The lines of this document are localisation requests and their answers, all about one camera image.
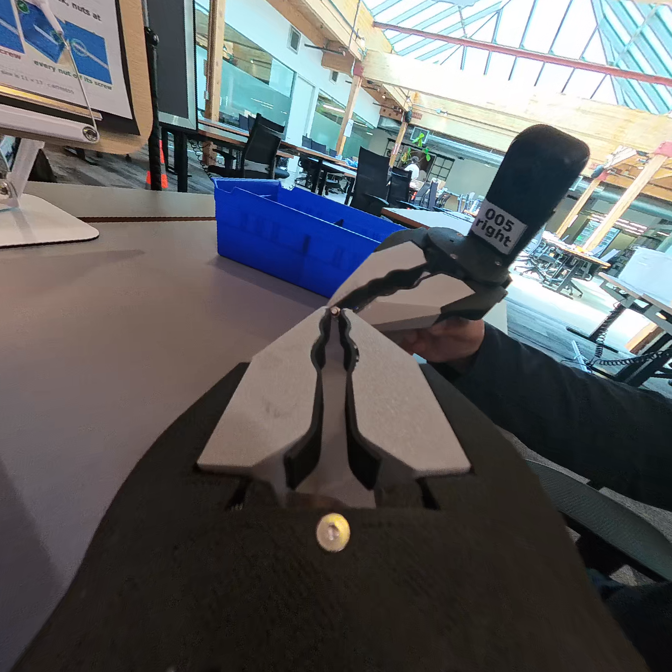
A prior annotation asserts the orange traffic cone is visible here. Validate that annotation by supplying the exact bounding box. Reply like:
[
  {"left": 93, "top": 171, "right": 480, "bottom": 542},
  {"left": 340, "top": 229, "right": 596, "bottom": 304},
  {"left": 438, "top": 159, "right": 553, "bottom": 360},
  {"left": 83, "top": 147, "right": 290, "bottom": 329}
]
[{"left": 145, "top": 139, "right": 170, "bottom": 191}]

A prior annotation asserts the long wooden office table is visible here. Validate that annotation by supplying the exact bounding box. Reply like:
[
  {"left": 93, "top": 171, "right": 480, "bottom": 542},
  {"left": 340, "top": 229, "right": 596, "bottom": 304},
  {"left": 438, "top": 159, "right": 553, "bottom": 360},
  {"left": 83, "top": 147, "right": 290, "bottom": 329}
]
[{"left": 160, "top": 118, "right": 296, "bottom": 193}]

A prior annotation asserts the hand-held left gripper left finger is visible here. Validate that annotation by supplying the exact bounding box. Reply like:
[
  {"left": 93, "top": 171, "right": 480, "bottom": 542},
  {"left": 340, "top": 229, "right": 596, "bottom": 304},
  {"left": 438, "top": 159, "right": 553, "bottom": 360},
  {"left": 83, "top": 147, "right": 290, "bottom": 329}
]
[{"left": 197, "top": 307, "right": 334, "bottom": 490}]

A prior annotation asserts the printed instruction sheet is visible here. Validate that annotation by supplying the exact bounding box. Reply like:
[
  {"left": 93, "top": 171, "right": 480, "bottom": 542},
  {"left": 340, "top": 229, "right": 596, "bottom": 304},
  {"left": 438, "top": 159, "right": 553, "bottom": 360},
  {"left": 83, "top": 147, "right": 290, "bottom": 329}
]
[{"left": 0, "top": 0, "right": 135, "bottom": 121}]

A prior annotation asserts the black pole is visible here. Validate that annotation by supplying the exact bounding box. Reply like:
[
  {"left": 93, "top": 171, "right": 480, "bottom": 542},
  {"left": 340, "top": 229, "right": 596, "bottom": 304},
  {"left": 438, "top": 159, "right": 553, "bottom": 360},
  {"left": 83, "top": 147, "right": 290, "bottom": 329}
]
[{"left": 144, "top": 26, "right": 164, "bottom": 191}]

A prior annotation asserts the person's right forearm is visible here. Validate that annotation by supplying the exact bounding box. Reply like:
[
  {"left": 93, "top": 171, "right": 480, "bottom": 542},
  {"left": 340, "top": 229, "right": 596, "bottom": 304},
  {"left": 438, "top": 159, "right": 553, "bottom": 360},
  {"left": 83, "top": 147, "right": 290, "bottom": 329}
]
[{"left": 435, "top": 322, "right": 672, "bottom": 513}]

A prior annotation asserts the black coiled cable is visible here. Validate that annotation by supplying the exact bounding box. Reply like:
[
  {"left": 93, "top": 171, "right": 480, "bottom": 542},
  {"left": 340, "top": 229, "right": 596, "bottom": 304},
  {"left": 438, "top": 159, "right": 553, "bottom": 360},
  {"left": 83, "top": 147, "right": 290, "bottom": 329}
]
[{"left": 587, "top": 304, "right": 672, "bottom": 369}]

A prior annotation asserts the white height-adjustable table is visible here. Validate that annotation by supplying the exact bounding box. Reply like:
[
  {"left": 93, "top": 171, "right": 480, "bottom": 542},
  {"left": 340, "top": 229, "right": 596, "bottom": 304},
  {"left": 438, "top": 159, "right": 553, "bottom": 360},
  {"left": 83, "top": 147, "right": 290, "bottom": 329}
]
[{"left": 566, "top": 272, "right": 672, "bottom": 387}]

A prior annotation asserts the white document stand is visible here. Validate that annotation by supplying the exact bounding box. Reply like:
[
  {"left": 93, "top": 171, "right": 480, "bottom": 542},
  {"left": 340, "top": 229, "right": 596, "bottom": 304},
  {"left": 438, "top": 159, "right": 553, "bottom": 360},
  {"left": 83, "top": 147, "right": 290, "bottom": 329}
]
[{"left": 0, "top": 0, "right": 101, "bottom": 249}]

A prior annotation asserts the green hanging decoration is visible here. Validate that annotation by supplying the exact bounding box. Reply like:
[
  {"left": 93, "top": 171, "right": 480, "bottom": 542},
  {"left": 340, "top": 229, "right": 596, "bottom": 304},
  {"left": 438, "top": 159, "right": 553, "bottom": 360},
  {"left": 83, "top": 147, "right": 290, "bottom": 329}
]
[{"left": 401, "top": 131, "right": 432, "bottom": 164}]

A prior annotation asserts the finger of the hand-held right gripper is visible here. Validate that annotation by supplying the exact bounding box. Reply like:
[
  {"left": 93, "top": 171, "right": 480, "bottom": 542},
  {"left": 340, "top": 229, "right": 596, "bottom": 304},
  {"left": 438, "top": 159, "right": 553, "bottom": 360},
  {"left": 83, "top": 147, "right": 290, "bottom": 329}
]
[
  {"left": 328, "top": 239, "right": 428, "bottom": 312},
  {"left": 353, "top": 272, "right": 477, "bottom": 334}
]

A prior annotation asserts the grey partition panel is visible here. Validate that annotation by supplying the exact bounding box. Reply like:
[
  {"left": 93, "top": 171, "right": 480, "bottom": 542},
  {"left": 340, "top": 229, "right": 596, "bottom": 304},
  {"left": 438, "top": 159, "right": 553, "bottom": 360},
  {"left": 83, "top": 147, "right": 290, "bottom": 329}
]
[{"left": 144, "top": 0, "right": 198, "bottom": 133}]

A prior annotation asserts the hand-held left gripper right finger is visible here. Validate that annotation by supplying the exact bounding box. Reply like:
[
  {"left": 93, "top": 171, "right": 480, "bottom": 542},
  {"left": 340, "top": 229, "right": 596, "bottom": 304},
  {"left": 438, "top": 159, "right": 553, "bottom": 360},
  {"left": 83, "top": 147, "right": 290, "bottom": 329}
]
[{"left": 338, "top": 308, "right": 471, "bottom": 490}]

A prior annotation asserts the grey desk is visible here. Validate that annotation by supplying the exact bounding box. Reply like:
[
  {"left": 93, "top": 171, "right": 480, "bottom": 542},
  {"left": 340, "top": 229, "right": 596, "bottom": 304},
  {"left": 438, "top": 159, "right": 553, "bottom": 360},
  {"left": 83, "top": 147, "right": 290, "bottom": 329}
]
[{"left": 0, "top": 181, "right": 510, "bottom": 671}]

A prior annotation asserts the blue plastic bin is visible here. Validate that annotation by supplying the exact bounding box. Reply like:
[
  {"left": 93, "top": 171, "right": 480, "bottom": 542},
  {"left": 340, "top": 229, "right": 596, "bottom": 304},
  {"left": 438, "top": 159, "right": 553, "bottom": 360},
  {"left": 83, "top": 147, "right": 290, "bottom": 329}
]
[{"left": 213, "top": 177, "right": 410, "bottom": 299}]

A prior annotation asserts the person's right hand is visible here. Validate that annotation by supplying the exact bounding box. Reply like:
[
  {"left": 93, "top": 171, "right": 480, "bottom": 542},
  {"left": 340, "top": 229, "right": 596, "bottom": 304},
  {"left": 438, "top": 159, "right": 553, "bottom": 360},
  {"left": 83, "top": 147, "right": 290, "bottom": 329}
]
[{"left": 404, "top": 316, "right": 486, "bottom": 369}]

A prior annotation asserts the black office chair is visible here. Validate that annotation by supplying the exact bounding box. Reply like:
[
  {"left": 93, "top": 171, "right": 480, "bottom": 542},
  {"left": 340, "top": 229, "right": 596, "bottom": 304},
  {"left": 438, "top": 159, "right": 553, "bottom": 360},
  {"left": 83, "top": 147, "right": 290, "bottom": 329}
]
[
  {"left": 388, "top": 166, "right": 413, "bottom": 209},
  {"left": 209, "top": 113, "right": 291, "bottom": 182},
  {"left": 349, "top": 146, "right": 392, "bottom": 217}
]

